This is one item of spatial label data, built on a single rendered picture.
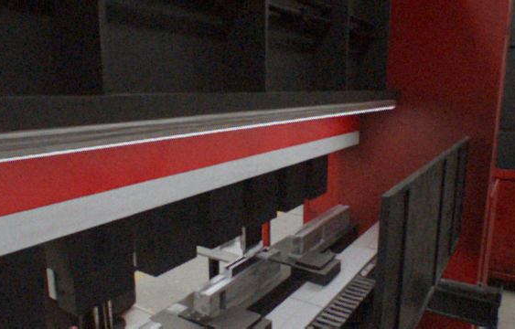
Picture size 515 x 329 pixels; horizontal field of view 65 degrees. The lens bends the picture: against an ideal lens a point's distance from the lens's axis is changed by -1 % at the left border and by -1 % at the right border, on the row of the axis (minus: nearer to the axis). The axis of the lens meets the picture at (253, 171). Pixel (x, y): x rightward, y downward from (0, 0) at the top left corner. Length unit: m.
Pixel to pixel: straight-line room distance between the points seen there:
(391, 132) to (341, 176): 0.33
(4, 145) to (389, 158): 1.70
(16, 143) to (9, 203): 0.25
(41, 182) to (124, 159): 0.18
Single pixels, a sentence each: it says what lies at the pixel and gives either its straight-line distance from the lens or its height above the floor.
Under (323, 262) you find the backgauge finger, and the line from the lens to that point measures 1.23.
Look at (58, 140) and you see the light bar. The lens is 0.54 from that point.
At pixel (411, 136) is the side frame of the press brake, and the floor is 1.32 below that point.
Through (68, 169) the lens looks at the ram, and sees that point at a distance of 0.80.
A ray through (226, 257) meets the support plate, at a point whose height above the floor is 1.00.
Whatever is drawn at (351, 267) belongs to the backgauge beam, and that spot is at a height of 0.98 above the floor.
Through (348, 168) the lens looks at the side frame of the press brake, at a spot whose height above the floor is 1.14.
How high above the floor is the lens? 1.53
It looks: 11 degrees down
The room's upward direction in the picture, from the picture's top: straight up
